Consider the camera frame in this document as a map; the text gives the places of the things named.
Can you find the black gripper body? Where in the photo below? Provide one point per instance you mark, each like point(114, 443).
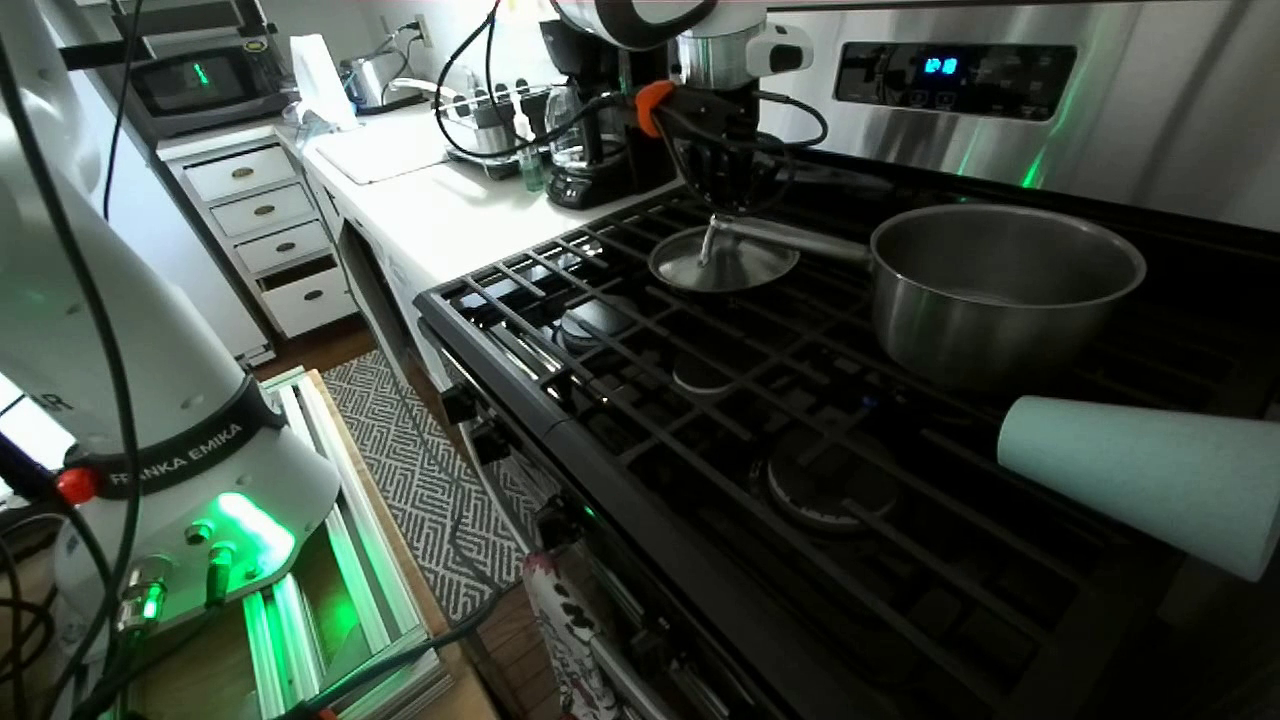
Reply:
point(728, 157)

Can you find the black stainless gas stove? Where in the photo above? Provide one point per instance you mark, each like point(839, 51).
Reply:
point(747, 400)

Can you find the black stove knob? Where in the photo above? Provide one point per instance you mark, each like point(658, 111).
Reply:
point(491, 443)
point(460, 400)
point(552, 522)

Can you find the black coffee maker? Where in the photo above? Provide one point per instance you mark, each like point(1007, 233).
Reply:
point(602, 165)

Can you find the glass coffee carafe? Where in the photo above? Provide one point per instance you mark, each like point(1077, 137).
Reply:
point(574, 135)

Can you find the round black burner cap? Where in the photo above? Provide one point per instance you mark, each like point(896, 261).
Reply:
point(701, 382)
point(599, 322)
point(829, 483)

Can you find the green spray bottle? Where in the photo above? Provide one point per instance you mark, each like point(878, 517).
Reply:
point(529, 155)

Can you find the white cutting board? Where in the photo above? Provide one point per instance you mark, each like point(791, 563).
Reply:
point(381, 151)

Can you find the grey patterned rug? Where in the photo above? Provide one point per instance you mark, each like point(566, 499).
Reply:
point(426, 494)

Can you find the white drawer cabinet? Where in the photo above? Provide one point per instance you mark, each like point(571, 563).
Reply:
point(253, 213)

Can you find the printed dish towel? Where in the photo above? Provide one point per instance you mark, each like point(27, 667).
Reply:
point(574, 645)

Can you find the light teal plastic cup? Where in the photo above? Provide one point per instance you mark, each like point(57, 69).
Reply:
point(1161, 473)

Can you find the grey microwave oven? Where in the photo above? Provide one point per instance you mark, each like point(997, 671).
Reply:
point(202, 82)

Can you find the red round button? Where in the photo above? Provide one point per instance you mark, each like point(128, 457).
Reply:
point(76, 487)

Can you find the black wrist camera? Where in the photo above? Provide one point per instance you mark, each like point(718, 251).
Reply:
point(720, 107)

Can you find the aluminium base frame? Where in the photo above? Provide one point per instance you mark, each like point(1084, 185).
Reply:
point(340, 587)

